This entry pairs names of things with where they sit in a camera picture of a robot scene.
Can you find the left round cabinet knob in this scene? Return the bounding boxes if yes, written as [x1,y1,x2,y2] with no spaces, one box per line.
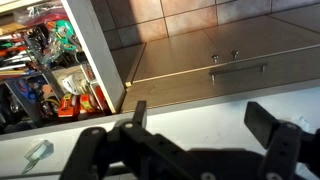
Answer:
[211,54,219,64]

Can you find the long metal drawer handle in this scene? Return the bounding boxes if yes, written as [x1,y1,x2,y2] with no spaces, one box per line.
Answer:
[208,62,268,81]

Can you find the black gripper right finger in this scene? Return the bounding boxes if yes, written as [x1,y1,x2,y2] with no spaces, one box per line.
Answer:
[244,101,320,180]

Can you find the clear plastic wrapper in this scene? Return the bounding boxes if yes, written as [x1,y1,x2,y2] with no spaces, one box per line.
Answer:
[22,140,54,174]

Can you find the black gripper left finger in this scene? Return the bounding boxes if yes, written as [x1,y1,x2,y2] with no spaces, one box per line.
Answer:
[59,101,147,180]

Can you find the open drawer with clutter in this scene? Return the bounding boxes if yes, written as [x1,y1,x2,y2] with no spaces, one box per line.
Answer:
[0,0,124,134]

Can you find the right round cabinet knob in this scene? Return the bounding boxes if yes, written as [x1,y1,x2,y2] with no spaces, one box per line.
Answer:
[231,50,239,60]

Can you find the round cabinet knob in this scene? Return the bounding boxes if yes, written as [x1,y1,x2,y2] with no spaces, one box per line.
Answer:
[231,50,239,60]
[211,54,219,64]

